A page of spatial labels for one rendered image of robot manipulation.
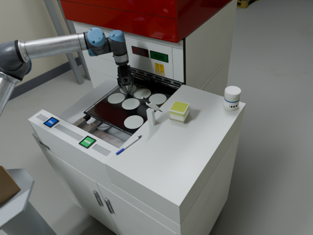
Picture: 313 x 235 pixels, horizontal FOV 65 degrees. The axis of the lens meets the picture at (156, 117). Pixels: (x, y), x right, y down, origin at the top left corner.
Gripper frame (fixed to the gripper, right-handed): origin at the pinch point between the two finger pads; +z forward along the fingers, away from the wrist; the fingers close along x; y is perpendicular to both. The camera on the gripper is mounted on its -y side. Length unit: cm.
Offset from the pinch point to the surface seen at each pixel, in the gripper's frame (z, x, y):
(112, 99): 1.3, 9.3, -2.0
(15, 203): 9, 51, -57
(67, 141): -4.7, 27.6, -37.3
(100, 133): 3.3, 15.2, -26.7
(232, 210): 91, -61, -34
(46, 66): 73, 118, 187
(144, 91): 1.3, -9.3, 1.5
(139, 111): 1.4, -5.8, -16.1
